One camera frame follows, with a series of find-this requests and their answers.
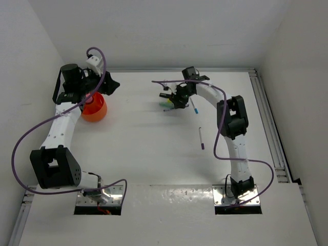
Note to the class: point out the pale green highlighter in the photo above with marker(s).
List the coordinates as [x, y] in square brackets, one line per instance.
[166, 104]

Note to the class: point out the right aluminium table rail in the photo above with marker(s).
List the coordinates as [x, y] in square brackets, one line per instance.
[276, 149]

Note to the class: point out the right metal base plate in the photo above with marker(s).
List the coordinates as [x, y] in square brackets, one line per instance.
[223, 196]

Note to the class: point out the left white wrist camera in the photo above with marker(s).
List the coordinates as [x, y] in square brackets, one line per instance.
[95, 64]

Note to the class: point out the white pen purple cap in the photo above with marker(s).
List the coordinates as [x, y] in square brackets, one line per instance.
[200, 137]

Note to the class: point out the metal base plate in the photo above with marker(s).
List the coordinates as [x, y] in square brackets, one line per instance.
[111, 196]
[223, 196]

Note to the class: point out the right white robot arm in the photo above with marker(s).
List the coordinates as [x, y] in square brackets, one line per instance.
[232, 123]

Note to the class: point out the aluminium table rail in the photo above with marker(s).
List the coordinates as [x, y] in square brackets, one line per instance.
[21, 219]
[276, 149]

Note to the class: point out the left aluminium table rail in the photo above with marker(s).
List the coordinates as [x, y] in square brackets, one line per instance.
[21, 219]

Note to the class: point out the orange round organizer container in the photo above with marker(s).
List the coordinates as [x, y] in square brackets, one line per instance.
[96, 110]

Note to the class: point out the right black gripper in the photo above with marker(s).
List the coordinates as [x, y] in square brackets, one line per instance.
[176, 99]

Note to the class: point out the black pink highlighter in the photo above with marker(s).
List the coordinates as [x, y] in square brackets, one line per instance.
[165, 95]

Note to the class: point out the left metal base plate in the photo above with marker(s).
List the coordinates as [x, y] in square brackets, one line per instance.
[111, 196]

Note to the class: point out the white pen blue cap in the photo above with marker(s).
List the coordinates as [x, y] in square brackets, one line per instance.
[193, 105]

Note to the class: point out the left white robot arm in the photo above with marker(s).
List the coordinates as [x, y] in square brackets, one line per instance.
[53, 163]

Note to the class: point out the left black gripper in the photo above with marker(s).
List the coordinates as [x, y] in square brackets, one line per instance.
[109, 85]

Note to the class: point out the pink glue stick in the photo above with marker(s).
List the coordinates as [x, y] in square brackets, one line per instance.
[89, 99]

